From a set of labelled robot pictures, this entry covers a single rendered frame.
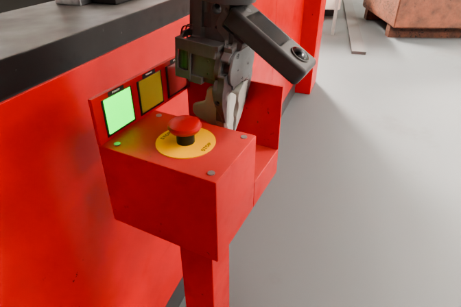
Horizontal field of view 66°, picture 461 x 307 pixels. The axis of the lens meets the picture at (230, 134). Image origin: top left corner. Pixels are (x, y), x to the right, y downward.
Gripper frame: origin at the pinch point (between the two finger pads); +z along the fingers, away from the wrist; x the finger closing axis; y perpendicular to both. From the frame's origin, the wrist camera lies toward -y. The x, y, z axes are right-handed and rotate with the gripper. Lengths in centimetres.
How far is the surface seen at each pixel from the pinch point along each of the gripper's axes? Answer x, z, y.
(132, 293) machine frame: 5.4, 45.6, 17.8
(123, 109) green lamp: 10.8, -6.0, 9.9
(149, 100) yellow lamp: 5.7, -5.1, 9.8
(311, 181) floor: -91, 74, -2
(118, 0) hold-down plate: -13.3, -11.4, 31.2
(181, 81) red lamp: -2.0, -5.0, 9.8
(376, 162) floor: -119, 72, -26
